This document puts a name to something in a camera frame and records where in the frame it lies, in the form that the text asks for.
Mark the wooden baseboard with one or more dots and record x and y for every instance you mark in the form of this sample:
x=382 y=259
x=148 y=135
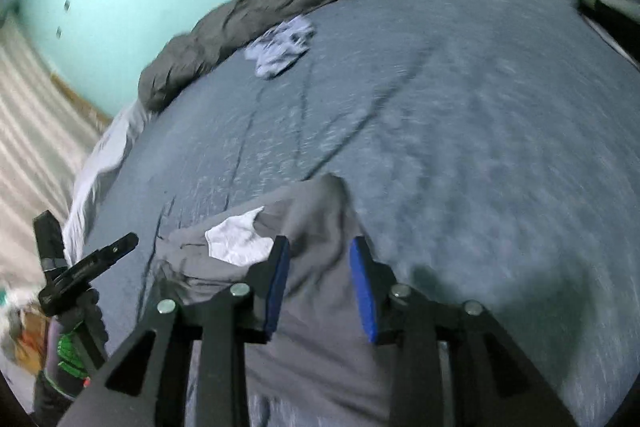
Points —
x=80 y=99

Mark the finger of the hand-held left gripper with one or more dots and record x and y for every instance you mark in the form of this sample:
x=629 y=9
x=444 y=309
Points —
x=47 y=234
x=100 y=254

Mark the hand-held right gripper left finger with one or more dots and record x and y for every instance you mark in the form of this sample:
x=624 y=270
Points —
x=279 y=292

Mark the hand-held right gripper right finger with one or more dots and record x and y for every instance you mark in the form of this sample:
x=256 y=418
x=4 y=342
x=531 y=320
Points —
x=361 y=292

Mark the person's left hand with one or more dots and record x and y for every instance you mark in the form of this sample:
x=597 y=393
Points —
x=70 y=352

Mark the white bed sheet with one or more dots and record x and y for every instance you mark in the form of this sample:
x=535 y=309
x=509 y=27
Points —
x=105 y=157

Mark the crumpled striped light garment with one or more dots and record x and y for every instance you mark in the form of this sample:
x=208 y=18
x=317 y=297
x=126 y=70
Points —
x=280 y=49

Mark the black cloth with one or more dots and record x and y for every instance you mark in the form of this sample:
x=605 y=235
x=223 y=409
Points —
x=605 y=14

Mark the bed with grey sheet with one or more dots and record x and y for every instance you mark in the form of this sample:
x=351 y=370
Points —
x=450 y=107

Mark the orange printed box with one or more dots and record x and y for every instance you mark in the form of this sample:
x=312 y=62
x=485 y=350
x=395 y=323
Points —
x=27 y=332

